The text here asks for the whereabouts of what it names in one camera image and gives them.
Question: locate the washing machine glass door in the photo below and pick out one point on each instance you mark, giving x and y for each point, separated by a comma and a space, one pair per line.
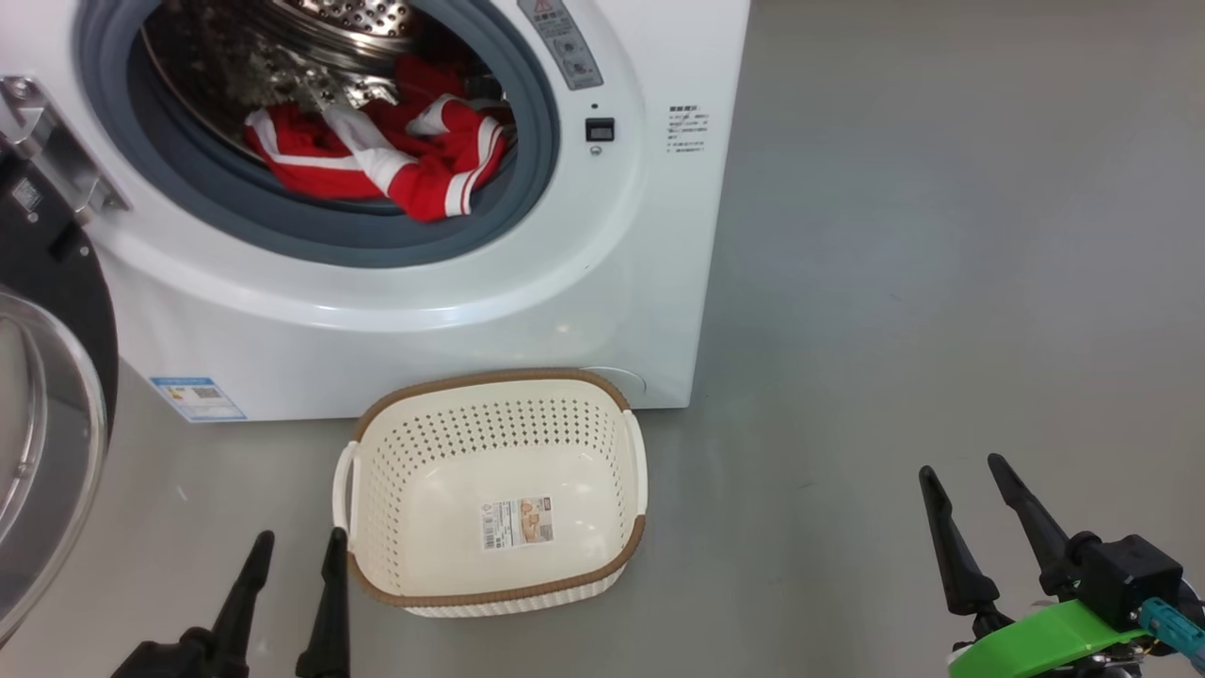
56, 282

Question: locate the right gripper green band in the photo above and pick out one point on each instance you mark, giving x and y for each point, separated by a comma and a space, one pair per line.
1036, 645

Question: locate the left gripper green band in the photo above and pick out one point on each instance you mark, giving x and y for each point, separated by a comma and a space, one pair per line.
179, 659

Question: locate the cream perforated laundry basket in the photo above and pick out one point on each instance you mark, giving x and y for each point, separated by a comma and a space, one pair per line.
424, 452

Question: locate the white front-load washing machine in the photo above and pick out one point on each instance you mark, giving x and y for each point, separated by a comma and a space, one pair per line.
612, 282

